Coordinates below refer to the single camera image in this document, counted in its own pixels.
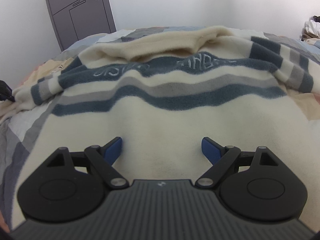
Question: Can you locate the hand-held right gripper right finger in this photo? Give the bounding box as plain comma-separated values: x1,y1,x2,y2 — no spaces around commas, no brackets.
195,137,280,188

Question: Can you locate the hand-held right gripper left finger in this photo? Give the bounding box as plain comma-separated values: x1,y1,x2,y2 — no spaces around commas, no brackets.
45,137,128,188

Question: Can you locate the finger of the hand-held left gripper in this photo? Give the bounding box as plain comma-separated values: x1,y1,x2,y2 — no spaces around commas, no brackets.
0,80,15,103

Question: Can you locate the cream striped fleece sweater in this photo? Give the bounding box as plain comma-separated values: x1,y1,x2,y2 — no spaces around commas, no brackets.
0,25,320,235

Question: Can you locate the patchwork bed quilt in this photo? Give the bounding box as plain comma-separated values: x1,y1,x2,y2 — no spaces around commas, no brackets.
0,26,320,230

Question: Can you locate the grey door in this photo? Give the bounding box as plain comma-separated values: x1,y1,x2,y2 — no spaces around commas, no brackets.
42,0,117,52

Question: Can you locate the white garment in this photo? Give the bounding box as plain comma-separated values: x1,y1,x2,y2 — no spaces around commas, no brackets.
305,20,320,40

